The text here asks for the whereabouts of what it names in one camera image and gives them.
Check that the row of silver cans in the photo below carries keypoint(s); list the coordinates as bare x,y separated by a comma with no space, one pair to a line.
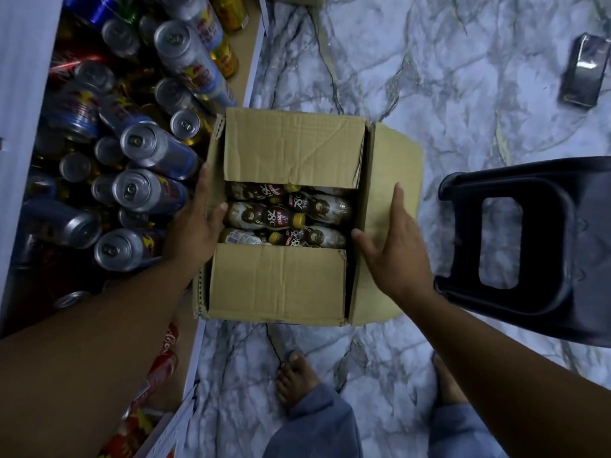
143,148

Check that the black phone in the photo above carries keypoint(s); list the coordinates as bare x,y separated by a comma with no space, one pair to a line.
584,69

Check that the person's right forearm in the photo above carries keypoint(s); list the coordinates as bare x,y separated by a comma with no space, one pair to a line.
515,377

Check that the person's right hand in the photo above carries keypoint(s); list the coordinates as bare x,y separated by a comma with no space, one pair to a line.
401,262

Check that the black plastic stool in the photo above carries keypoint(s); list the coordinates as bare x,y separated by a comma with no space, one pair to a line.
573,252

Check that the person's grey trousers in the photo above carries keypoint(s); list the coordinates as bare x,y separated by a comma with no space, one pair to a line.
315,429

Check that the large red chips packet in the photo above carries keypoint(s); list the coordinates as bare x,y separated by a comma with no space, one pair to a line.
162,367

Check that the white metal shelving rack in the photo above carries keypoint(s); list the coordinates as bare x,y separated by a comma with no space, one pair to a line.
24,71

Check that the Kopiko bottles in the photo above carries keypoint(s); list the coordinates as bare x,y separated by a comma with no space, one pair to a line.
286,216

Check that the person's left hand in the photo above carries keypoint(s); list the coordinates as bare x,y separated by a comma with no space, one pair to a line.
196,238

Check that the brown cardboard box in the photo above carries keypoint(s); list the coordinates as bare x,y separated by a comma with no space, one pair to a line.
286,148

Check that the person's left forearm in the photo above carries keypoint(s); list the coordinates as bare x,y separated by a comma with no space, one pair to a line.
76,367

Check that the person's left foot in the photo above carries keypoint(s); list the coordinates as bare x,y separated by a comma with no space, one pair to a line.
296,377

